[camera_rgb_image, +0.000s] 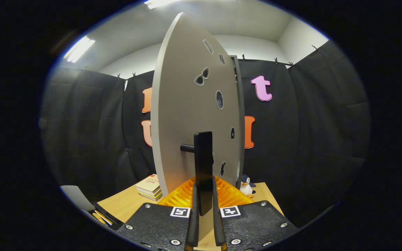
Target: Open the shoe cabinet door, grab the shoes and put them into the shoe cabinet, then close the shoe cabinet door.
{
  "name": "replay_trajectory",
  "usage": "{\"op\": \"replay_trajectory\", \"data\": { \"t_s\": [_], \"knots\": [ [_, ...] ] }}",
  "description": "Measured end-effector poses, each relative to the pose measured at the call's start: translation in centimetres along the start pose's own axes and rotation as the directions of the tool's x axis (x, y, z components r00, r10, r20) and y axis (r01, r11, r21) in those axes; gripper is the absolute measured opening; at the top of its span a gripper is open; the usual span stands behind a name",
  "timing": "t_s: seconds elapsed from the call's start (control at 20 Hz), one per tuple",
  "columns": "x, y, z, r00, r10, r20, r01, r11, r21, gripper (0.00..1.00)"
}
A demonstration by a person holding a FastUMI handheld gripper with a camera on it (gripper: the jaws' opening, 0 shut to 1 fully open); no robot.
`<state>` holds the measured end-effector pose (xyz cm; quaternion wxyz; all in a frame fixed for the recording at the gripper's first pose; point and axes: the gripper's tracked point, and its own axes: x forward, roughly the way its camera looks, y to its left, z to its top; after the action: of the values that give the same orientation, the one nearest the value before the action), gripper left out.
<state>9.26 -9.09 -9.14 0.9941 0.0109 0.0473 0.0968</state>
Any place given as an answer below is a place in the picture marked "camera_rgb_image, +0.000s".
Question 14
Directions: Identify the grey chair back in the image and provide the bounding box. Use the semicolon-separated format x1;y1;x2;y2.
60;185;95;212

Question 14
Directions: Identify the penguin plush toy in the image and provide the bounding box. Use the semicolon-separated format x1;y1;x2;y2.
239;174;256;198

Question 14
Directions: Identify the long ceiling light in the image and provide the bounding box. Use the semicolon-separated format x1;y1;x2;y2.
143;0;184;10
63;36;96;63

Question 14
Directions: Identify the stack of books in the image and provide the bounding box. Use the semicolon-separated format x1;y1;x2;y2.
135;174;163;202

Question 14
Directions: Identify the black door handle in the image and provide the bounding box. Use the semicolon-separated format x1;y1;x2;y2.
180;131;214;216

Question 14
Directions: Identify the black tray with yellow sticks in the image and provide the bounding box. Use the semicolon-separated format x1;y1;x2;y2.
90;208;124;230

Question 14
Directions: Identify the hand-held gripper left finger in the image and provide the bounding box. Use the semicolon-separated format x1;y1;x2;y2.
124;177;200;251

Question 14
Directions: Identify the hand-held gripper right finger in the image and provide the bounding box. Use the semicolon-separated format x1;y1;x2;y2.
211;175;300;251

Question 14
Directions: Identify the dark grey shoe cabinet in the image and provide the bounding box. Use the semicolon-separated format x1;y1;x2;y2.
230;55;246;190

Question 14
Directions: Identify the black backdrop cloth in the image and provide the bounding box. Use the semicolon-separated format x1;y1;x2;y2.
42;40;372;227

